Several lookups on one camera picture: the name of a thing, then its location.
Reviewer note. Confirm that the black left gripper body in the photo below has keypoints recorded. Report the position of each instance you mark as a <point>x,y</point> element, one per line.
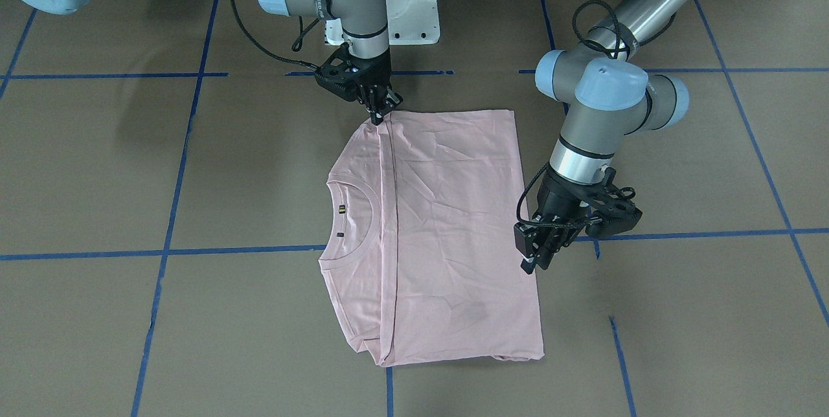
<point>562,199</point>

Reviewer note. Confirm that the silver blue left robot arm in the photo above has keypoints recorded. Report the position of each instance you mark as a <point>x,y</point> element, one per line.
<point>609,98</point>

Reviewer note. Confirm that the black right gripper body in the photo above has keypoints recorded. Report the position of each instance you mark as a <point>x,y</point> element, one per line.
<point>376,74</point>

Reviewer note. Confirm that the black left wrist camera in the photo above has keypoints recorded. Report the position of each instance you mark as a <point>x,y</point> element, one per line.
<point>614,211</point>

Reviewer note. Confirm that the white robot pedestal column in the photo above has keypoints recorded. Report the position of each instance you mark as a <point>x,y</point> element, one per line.
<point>372,26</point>

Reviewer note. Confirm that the pink Snoopy t-shirt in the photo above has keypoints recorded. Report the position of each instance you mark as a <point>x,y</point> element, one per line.
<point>421,265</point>

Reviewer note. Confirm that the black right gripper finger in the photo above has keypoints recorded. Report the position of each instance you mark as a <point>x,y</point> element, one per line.
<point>391,101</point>
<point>377,113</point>

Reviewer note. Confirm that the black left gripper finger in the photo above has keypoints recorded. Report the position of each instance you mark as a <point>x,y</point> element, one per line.
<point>531,240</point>
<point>556,242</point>

